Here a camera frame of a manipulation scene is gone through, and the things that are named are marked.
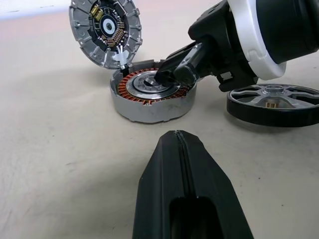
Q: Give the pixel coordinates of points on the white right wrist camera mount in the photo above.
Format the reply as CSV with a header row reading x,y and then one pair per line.
x,y
249,42

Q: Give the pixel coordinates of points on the black-rimmed spoked rotor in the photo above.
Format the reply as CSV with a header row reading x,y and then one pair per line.
x,y
261,115

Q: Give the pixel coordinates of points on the grey motor housing copper windings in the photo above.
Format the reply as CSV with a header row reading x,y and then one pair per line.
x,y
149,109

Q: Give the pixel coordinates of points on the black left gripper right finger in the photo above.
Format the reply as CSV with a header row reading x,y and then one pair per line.
x,y
216,184

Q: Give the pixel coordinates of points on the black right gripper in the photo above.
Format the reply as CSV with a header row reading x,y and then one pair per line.
x,y
216,32

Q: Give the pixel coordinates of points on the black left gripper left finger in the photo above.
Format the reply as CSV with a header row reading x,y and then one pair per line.
x,y
159,189

